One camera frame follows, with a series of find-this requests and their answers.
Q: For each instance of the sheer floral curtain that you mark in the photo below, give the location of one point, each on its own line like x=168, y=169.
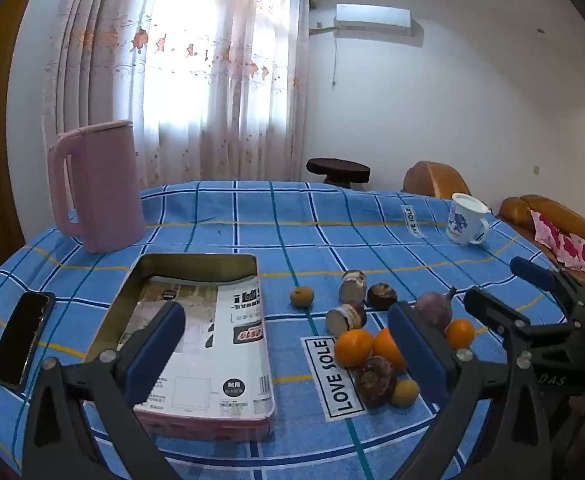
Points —
x=187, y=85

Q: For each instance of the printed paper sheet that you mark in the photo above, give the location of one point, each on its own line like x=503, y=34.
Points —
x=207, y=360

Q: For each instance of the large orange tangerine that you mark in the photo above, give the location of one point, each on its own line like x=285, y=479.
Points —
x=385, y=347
x=354, y=347

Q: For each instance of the dark round stool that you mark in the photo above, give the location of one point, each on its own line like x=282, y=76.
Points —
x=337, y=166

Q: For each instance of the pink floral cushion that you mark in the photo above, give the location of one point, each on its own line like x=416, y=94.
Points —
x=562, y=242

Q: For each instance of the rectangular metal tin box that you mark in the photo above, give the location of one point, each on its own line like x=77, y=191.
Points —
x=197, y=266

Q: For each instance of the pink plastic kettle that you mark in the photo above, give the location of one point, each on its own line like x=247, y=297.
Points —
x=107, y=185

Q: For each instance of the white wall air conditioner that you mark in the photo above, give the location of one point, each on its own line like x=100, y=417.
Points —
x=372, y=19

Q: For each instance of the white cup with blue print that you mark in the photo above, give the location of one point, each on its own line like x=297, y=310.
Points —
x=465, y=220

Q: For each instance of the black smartphone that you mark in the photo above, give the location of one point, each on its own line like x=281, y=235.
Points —
x=20, y=340

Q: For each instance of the small orange tangerine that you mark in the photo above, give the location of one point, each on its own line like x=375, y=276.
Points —
x=460, y=333

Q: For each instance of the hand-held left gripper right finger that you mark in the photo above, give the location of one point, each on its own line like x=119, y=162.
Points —
x=417, y=355

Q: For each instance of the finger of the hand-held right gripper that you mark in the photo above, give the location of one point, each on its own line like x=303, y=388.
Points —
x=532, y=269
x=492, y=307

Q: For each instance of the large dark brown water chestnut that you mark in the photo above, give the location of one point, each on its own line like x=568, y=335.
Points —
x=375, y=380

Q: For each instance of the partly peeled water chestnut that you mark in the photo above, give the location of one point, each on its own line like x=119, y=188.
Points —
x=346, y=317
x=351, y=287

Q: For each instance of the tan longan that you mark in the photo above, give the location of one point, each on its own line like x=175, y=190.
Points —
x=405, y=393
x=302, y=296

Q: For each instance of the purple passion fruit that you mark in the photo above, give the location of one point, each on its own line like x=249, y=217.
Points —
x=435, y=310

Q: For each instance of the blue checked tablecloth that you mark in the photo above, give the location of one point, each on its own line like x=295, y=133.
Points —
x=272, y=240

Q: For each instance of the brown leather sofa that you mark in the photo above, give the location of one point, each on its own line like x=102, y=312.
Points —
x=562, y=215

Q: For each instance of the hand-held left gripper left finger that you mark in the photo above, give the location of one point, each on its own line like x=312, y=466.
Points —
x=155, y=355

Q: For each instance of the brown leather armchair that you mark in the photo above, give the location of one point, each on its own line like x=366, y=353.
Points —
x=435, y=180

